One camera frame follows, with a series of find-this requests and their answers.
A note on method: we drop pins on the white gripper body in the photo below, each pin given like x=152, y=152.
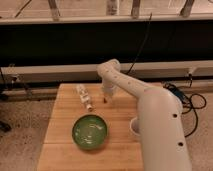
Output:
x=108, y=88

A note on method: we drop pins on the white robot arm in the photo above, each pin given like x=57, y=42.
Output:
x=163, y=144

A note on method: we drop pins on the clear plastic bottle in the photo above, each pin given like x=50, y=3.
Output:
x=84, y=96

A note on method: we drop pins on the translucent plastic cup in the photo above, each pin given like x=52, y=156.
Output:
x=134, y=128

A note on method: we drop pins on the green bowl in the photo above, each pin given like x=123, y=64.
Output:
x=89, y=132

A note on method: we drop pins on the grey metal rail beam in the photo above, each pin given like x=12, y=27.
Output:
x=88, y=72

